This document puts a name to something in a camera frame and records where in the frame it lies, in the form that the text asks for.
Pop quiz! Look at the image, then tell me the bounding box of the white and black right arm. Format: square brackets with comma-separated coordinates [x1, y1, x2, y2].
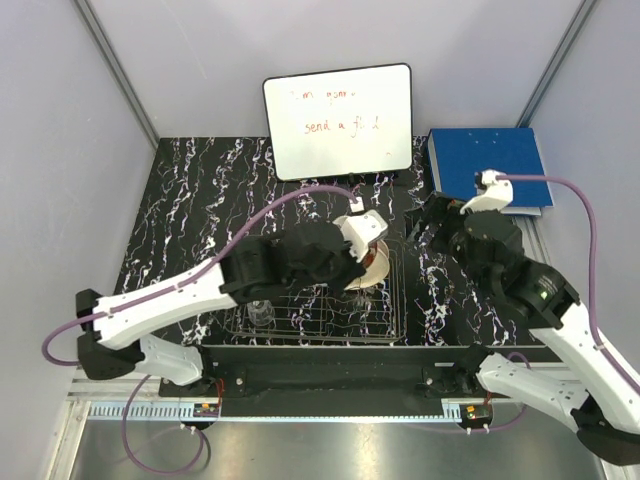
[404, 193, 639, 466]

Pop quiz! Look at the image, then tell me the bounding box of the pink and cream plate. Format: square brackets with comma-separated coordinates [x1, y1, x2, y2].
[346, 240, 390, 291]

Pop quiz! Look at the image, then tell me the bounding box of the clear drinking glass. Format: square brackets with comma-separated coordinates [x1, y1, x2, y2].
[247, 300, 275, 327]

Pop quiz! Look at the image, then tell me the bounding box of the small whiteboard with red writing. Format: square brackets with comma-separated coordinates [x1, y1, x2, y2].
[262, 63, 413, 181]

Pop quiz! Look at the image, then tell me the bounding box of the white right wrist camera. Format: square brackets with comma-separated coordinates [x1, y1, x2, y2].
[460, 169, 514, 214]

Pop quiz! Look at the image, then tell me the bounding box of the metal wire dish rack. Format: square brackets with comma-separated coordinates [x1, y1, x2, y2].
[221, 239, 407, 345]

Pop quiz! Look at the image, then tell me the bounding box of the white cable duct strip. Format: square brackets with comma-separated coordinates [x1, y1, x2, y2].
[88, 401, 221, 422]

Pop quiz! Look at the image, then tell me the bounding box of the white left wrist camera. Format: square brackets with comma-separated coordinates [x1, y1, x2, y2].
[332, 197, 389, 263]

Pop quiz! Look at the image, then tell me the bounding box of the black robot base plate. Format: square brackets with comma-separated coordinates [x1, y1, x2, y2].
[159, 346, 488, 420]

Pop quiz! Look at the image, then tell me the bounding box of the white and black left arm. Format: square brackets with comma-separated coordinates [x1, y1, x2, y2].
[77, 219, 374, 396]

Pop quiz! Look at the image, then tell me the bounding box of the blue binder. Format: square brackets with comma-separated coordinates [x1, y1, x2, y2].
[427, 128, 545, 200]

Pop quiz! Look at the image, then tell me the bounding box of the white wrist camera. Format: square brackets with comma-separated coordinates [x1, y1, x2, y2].
[460, 169, 514, 214]
[332, 197, 389, 263]

